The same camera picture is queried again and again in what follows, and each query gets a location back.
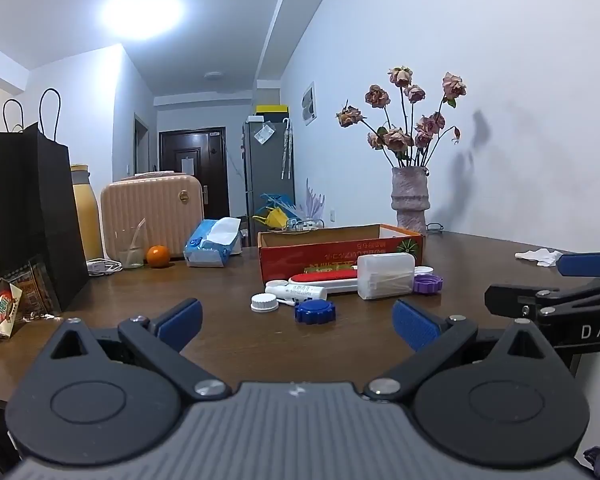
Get white folded umbrella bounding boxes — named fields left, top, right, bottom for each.
left=280, top=117, right=293, bottom=179

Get red and white case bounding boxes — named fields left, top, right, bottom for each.
left=288, top=268, right=359, bottom=295

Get dark wooden door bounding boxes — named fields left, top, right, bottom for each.
left=159, top=127, right=230, bottom=221

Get blue tissue pack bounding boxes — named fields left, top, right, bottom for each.
left=183, top=217, right=243, bottom=268

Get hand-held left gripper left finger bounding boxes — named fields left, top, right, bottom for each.
left=45, top=297, right=233, bottom=403

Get white charger cable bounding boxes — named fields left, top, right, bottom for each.
left=86, top=258, right=123, bottom=277

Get pink suitcase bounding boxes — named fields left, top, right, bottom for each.
left=100, top=171, right=204, bottom=261

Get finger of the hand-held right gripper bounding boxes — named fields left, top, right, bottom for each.
left=484, top=282, right=563, bottom=320
left=555, top=249, right=600, bottom=278

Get dried pink roses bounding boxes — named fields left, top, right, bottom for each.
left=336, top=66, right=467, bottom=170

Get blue jar lid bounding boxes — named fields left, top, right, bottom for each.
left=295, top=300, right=336, bottom=324

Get black paper bag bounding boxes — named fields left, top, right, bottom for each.
left=0, top=89, right=90, bottom=311

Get white tube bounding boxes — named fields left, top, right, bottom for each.
left=265, top=280, right=328, bottom=307

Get red white snack packet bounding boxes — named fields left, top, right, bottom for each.
left=0, top=277, right=22, bottom=339

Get purple jar lid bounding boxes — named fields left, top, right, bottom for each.
left=413, top=274, right=444, bottom=295

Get red cardboard box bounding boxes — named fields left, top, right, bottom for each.
left=257, top=223, right=425, bottom=285

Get blue plastic rack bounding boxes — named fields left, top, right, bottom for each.
left=252, top=192, right=301, bottom=233

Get crumpled white tissue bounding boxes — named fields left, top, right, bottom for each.
left=515, top=247, right=563, bottom=267

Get yellow bottle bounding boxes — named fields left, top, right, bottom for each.
left=70, top=163, right=104, bottom=262

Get wall picture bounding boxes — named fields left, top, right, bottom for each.
left=301, top=81, right=317, bottom=126

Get side doorway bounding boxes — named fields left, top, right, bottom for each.
left=133, top=112, right=151, bottom=176

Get clear glass cup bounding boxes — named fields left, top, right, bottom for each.
left=116, top=228, right=146, bottom=269

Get white plastic swab box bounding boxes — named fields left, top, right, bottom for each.
left=356, top=252, right=416, bottom=301

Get purple decorative plant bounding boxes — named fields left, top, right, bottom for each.
left=300, top=178, right=326, bottom=222

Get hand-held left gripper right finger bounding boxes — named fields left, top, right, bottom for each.
left=362, top=298, right=561, bottom=403

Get round ceiling light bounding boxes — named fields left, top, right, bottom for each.
left=100, top=0, right=186, bottom=43

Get grey stone vase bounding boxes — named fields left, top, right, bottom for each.
left=391, top=166, right=431, bottom=235

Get clear snack bag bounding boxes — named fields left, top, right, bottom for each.
left=2, top=255, right=62, bottom=322

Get clear straw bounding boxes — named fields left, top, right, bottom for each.
left=130, top=218, right=147, bottom=252

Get grey fridge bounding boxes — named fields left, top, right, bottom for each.
left=242, top=117, right=296, bottom=221

